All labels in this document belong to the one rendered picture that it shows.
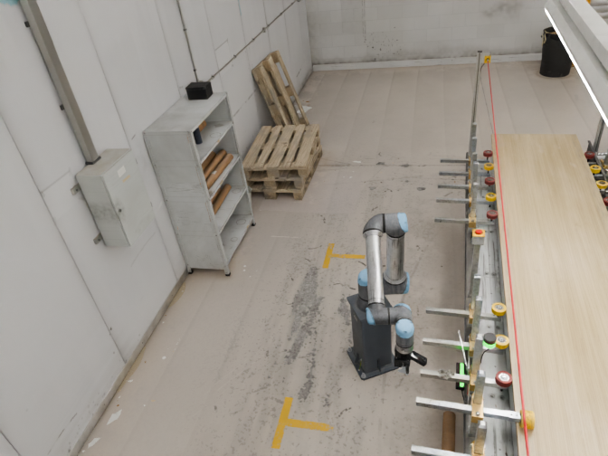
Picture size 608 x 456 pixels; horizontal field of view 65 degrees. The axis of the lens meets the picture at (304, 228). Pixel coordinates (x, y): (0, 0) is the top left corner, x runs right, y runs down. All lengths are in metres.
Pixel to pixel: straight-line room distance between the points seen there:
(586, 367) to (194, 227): 3.28
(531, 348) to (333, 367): 1.58
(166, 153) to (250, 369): 1.92
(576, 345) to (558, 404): 0.42
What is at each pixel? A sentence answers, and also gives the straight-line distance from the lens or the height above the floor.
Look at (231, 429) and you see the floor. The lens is 3.70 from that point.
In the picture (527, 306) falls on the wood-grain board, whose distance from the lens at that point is 3.13.
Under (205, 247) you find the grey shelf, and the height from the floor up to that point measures 0.35.
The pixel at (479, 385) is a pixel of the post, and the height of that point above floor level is 1.10.
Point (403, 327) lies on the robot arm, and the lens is 2.50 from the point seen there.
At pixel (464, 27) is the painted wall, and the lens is 9.99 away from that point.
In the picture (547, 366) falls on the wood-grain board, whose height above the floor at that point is 0.90.
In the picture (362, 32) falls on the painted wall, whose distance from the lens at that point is 10.03.
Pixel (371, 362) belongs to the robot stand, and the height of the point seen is 0.12.
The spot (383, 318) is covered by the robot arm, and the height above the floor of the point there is 1.17.
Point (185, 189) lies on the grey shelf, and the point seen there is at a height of 1.00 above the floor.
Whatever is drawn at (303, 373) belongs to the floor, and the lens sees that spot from 3.87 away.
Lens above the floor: 3.02
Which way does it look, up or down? 35 degrees down
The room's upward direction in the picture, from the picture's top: 8 degrees counter-clockwise
